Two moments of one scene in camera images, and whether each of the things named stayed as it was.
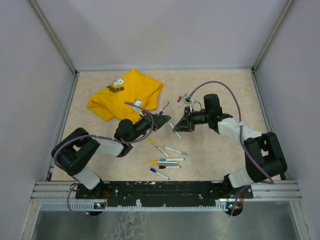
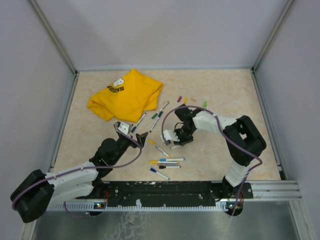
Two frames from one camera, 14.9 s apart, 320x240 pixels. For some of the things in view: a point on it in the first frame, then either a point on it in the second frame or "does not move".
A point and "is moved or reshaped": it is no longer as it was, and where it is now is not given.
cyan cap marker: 172,159 does not move
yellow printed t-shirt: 133,87 does not move
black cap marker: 162,167 does not move
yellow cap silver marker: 163,162 does not move
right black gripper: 186,123 → 182,141
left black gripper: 159,121 → 141,138
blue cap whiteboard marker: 154,171 does not move
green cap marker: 161,109 does not move
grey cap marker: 176,151 is moved or reshaped
